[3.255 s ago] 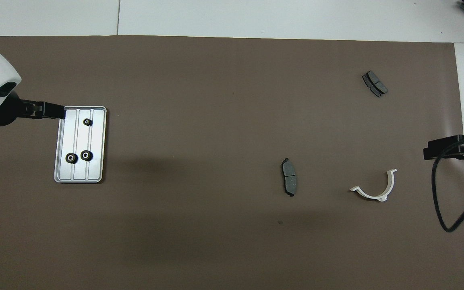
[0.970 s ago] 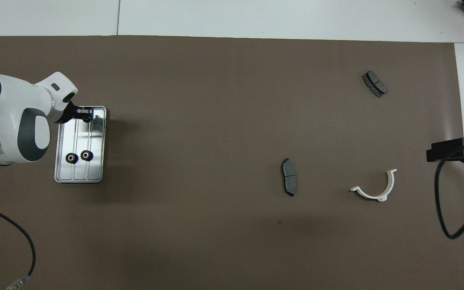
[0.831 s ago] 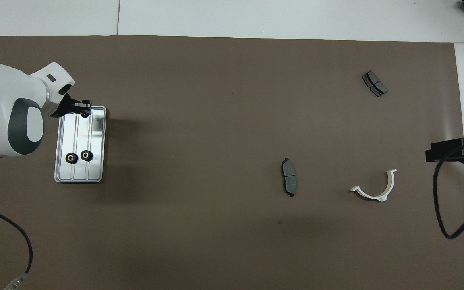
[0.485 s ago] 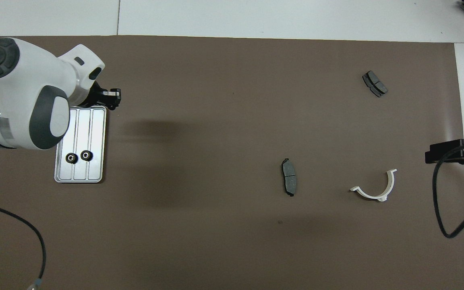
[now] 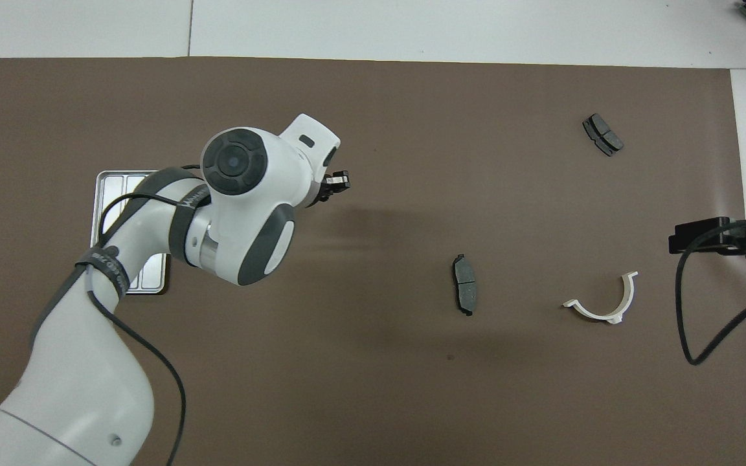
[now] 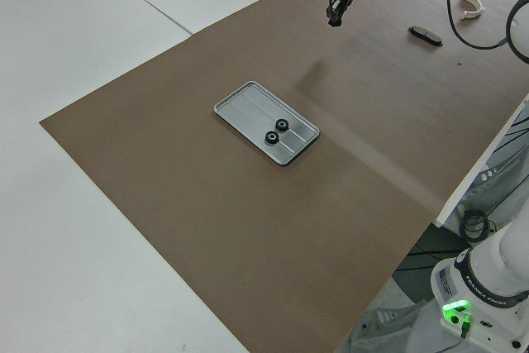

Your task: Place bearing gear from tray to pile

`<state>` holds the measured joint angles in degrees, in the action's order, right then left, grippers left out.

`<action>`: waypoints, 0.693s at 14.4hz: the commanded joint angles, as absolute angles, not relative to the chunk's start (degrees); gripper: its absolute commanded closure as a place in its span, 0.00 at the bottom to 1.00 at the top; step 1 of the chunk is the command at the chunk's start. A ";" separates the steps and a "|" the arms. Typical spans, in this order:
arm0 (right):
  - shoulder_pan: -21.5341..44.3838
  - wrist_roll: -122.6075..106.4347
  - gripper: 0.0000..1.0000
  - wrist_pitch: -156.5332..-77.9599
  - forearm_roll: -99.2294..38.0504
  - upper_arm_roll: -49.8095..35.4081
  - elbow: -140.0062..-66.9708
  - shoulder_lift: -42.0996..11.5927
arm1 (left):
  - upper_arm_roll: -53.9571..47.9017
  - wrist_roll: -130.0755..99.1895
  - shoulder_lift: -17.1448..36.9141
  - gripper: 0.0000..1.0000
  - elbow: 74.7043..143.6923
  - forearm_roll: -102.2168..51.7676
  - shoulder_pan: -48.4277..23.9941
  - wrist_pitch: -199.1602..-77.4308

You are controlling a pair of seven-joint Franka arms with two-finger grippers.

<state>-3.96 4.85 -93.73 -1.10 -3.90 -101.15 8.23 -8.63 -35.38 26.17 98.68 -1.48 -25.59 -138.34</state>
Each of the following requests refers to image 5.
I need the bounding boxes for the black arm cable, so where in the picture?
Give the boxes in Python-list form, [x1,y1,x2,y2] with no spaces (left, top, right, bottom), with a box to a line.
[675,219,746,366]
[85,191,212,466]

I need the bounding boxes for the white curved plastic bracket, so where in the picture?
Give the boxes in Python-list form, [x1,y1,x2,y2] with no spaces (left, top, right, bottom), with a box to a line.
[562,271,639,325]

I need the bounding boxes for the silver metal tray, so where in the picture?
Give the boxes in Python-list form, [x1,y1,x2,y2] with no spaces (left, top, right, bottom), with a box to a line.
[90,170,170,295]

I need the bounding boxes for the long dark grey brake pad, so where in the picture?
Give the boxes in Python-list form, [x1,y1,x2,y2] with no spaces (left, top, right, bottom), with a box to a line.
[452,253,478,317]

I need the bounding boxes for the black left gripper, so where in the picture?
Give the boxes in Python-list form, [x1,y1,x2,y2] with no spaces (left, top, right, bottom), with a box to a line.
[308,170,351,206]

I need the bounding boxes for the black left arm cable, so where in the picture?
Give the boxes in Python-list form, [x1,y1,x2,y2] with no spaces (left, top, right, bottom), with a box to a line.
[85,191,212,466]

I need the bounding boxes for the brown table mat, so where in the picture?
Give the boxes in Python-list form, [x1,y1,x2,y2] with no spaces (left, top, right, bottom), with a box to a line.
[0,57,746,466]

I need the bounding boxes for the short dark grey brake pad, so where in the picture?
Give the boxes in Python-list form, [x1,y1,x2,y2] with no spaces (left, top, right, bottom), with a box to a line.
[582,113,624,157]

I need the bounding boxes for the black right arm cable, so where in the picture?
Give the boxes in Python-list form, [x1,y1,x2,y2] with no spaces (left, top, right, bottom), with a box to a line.
[675,219,746,366]

